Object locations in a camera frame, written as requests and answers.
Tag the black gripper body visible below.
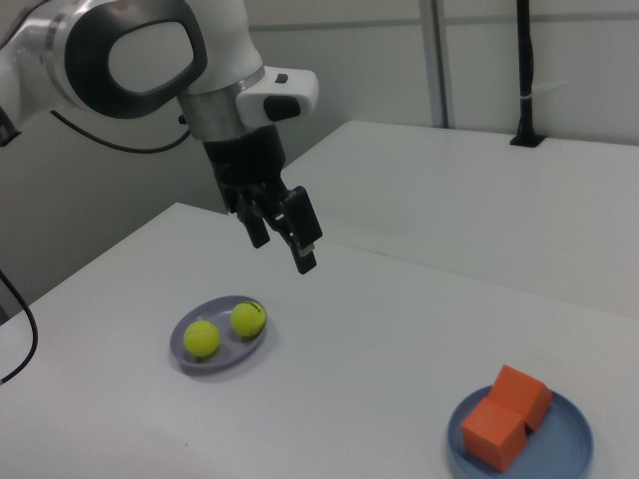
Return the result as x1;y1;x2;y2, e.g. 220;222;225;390
202;124;291;212

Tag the yellow tennis ball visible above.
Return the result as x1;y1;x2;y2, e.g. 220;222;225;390
183;319;222;359
230;301;269;339

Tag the orange cube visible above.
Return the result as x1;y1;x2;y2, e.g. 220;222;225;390
486;364;554;433
460;398;528;473

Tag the purple plate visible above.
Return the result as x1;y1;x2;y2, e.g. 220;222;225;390
169;294;271;376

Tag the blue plate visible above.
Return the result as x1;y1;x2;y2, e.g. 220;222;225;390
446;384;595;479

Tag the grey partition post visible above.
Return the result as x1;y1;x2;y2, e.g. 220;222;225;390
427;0;454;129

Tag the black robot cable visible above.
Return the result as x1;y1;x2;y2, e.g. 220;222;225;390
0;109;192;385

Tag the white cable tie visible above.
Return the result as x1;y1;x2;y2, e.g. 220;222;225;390
518;79;570;103

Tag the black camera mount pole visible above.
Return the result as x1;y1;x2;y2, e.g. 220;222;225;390
508;0;546;149

